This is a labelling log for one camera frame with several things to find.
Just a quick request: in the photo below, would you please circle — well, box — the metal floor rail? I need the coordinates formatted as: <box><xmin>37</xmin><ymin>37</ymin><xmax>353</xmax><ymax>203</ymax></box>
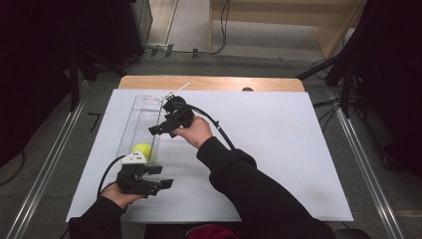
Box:
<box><xmin>6</xmin><ymin>98</ymin><xmax>88</xmax><ymax>239</ymax></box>
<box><xmin>329</xmin><ymin>98</ymin><xmax>406</xmax><ymax>239</ymax></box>

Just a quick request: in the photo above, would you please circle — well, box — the hanging black cable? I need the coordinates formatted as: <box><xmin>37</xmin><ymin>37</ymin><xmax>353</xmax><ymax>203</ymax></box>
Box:
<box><xmin>211</xmin><ymin>0</ymin><xmax>232</xmax><ymax>56</ymax></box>

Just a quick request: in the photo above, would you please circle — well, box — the person's right hand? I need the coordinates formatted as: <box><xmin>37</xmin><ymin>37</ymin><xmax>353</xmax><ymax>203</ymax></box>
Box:
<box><xmin>171</xmin><ymin>115</ymin><xmax>214</xmax><ymax>149</ymax></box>

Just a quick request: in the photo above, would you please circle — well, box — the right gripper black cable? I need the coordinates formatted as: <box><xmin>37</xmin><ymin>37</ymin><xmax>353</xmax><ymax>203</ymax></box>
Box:
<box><xmin>187</xmin><ymin>103</ymin><xmax>236</xmax><ymax>150</ymax></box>

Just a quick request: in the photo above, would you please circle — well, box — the black floor cables bundle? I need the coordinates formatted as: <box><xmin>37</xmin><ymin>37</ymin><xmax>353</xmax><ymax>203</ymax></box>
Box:
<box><xmin>313</xmin><ymin>98</ymin><xmax>344</xmax><ymax>132</ymax></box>

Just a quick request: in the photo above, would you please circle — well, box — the black cabinet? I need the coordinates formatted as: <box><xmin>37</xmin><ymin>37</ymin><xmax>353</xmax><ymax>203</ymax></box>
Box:
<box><xmin>105</xmin><ymin>0</ymin><xmax>153</xmax><ymax>66</ymax></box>

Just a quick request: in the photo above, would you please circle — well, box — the wooden table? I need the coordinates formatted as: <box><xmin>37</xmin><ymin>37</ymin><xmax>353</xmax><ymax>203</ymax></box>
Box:
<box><xmin>117</xmin><ymin>75</ymin><xmax>306</xmax><ymax>93</ymax></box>

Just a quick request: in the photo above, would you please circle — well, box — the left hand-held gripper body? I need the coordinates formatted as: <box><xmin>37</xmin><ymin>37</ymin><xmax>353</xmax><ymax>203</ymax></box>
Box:
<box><xmin>114</xmin><ymin>150</ymin><xmax>163</xmax><ymax>197</ymax></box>

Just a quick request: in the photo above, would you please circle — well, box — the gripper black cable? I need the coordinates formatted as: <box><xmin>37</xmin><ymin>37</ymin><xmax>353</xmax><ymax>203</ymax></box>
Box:
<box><xmin>187</xmin><ymin>103</ymin><xmax>236</xmax><ymax>150</ymax></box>
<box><xmin>97</xmin><ymin>154</ymin><xmax>127</xmax><ymax>200</ymax></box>

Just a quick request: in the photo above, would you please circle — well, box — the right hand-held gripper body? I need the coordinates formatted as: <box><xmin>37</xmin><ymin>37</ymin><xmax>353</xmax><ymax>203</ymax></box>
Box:
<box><xmin>162</xmin><ymin>82</ymin><xmax>196</xmax><ymax>131</ymax></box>

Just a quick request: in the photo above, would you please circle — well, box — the white table sheet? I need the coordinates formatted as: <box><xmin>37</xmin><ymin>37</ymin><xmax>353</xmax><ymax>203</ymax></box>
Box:
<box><xmin>65</xmin><ymin>89</ymin><xmax>353</xmax><ymax>223</ymax></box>

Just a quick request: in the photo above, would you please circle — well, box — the yellow tennis ball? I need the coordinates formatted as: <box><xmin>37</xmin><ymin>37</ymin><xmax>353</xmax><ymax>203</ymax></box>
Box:
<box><xmin>131</xmin><ymin>142</ymin><xmax>153</xmax><ymax>162</ymax></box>

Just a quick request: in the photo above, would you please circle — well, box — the clear plastic container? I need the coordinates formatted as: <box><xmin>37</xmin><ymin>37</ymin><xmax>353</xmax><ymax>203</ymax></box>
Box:
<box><xmin>114</xmin><ymin>95</ymin><xmax>166</xmax><ymax>167</ymax></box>

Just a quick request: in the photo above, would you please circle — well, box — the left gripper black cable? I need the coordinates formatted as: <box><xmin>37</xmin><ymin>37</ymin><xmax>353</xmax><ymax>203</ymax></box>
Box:
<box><xmin>97</xmin><ymin>154</ymin><xmax>127</xmax><ymax>200</ymax></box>

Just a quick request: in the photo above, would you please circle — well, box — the red cloth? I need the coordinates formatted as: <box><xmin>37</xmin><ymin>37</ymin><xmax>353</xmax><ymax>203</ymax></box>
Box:
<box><xmin>186</xmin><ymin>224</ymin><xmax>241</xmax><ymax>239</ymax></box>

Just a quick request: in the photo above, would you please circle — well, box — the black stand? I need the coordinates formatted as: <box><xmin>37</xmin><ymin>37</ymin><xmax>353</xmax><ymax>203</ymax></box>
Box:
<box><xmin>64</xmin><ymin>46</ymin><xmax>128</xmax><ymax>113</ymax></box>
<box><xmin>296</xmin><ymin>46</ymin><xmax>366</xmax><ymax>119</ymax></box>

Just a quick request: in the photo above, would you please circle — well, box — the black curtain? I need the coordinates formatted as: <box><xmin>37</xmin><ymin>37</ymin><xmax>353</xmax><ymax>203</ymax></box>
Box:
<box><xmin>0</xmin><ymin>0</ymin><xmax>112</xmax><ymax>168</ymax></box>
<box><xmin>342</xmin><ymin>0</ymin><xmax>422</xmax><ymax>178</ymax></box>

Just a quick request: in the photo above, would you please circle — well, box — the person's left hand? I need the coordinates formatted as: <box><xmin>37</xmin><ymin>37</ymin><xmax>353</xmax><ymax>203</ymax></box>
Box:
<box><xmin>101</xmin><ymin>182</ymin><xmax>145</xmax><ymax>209</ymax></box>

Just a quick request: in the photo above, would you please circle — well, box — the wooden shelf frame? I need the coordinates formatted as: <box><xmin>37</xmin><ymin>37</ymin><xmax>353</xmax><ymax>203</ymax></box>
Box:
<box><xmin>208</xmin><ymin>0</ymin><xmax>366</xmax><ymax>60</ymax></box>

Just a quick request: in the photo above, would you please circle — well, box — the black floor cable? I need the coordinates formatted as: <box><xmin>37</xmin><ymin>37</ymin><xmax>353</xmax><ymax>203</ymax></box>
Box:
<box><xmin>0</xmin><ymin>150</ymin><xmax>27</xmax><ymax>187</ymax></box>

